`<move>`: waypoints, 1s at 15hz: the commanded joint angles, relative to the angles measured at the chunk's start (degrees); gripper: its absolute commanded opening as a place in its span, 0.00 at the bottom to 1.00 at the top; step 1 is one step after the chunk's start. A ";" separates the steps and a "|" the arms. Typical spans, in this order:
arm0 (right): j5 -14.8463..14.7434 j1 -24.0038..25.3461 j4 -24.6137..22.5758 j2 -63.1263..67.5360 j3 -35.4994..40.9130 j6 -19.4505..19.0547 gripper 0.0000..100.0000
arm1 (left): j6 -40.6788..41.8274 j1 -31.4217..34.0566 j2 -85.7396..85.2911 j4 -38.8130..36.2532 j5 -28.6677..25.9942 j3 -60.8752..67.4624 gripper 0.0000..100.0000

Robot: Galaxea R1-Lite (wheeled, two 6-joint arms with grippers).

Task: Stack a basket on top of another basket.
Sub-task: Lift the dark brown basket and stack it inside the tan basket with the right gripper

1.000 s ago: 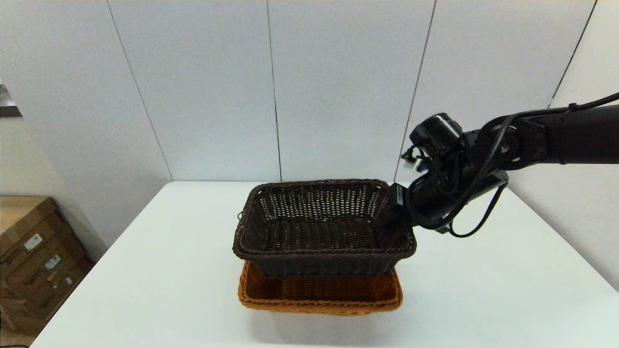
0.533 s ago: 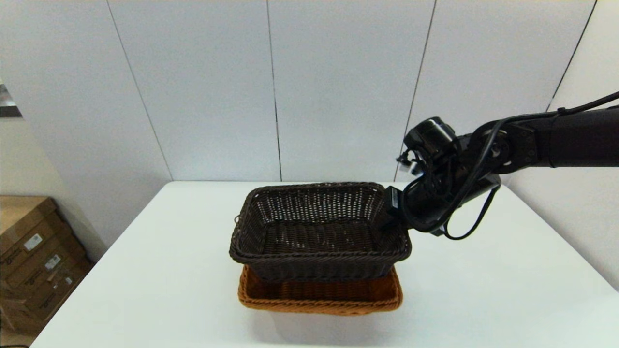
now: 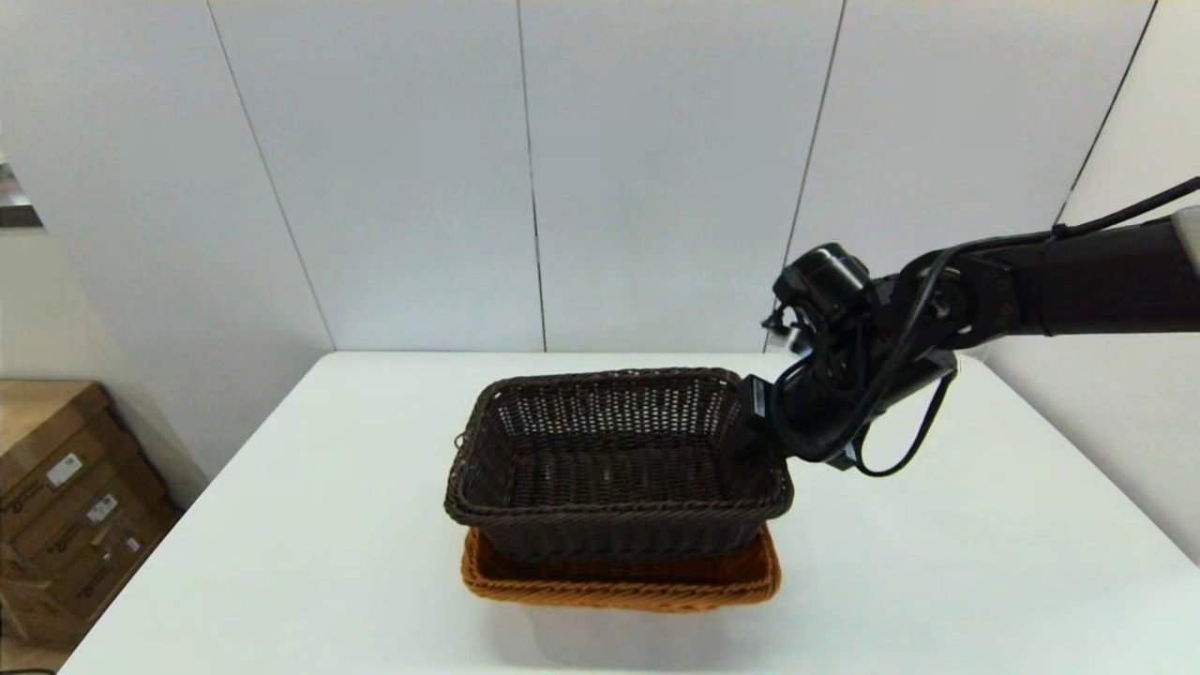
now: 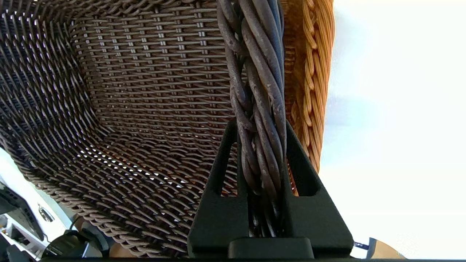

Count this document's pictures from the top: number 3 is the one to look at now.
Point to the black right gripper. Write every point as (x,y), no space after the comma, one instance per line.
(825,403)

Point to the dark brown wicker basket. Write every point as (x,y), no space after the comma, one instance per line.
(609,525)

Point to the orange wicker basket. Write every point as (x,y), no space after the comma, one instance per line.
(619,591)

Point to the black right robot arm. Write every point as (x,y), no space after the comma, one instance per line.
(1106,281)

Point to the brown cardboard box white label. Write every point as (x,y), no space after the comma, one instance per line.
(42,422)
(98,514)
(94,583)

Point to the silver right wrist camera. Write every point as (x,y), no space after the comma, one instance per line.
(795,336)

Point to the grey metal wall fixture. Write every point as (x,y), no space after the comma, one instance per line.
(14,202)

